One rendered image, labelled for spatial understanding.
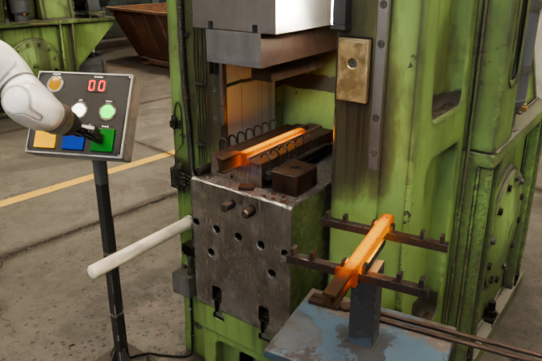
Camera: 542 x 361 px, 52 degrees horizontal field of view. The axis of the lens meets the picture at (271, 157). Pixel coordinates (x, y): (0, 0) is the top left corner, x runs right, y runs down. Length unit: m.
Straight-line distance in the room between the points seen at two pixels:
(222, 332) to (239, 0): 1.07
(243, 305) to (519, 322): 1.47
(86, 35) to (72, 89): 4.88
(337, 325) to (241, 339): 0.50
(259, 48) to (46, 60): 4.98
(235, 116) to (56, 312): 1.41
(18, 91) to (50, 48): 4.94
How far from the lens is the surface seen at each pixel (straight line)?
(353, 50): 1.52
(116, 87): 1.89
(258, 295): 1.74
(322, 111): 2.03
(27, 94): 1.46
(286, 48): 1.64
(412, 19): 1.47
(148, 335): 2.61
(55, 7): 6.47
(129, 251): 1.94
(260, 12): 1.52
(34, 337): 2.75
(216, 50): 1.64
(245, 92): 1.93
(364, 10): 1.52
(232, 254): 1.74
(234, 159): 1.63
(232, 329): 1.90
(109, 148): 1.84
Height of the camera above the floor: 1.56
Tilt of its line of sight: 20 degrees down
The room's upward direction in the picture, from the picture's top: straight up
